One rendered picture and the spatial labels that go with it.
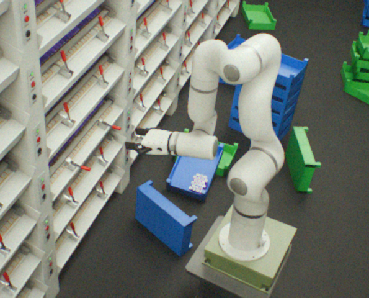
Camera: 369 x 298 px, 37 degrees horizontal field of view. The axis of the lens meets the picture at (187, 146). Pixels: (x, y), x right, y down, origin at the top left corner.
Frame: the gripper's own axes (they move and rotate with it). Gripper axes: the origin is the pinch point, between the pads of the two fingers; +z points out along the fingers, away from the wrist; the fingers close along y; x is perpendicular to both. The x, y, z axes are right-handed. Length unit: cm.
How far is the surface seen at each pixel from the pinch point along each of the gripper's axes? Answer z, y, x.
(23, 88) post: 8, -40, 42
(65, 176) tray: 20.8, -17.0, -7.9
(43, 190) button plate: 16.8, -35.0, 0.5
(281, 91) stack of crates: -35, 100, -34
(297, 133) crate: -45, 91, -53
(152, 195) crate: 5.8, 18.0, -43.2
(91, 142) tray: 20.8, 3.9, -7.4
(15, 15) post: 4, -40, 64
